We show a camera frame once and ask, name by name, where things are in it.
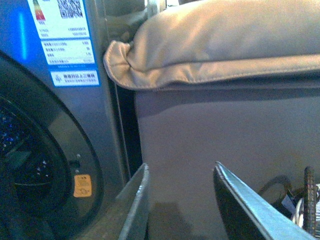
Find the orange warning sticker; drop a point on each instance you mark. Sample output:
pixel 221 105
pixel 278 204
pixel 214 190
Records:
pixel 82 186

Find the steel washing machine drum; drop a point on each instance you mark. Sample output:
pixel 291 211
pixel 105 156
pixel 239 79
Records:
pixel 40 175

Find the blue white energy label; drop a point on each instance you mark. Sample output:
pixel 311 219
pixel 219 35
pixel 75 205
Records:
pixel 65 37

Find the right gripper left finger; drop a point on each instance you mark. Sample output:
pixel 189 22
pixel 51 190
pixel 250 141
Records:
pixel 135 196

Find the grey front-load washing machine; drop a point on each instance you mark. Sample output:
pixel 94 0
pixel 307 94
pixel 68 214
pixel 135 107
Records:
pixel 84 121

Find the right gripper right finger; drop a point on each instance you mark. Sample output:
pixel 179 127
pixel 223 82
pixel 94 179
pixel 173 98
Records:
pixel 247 216

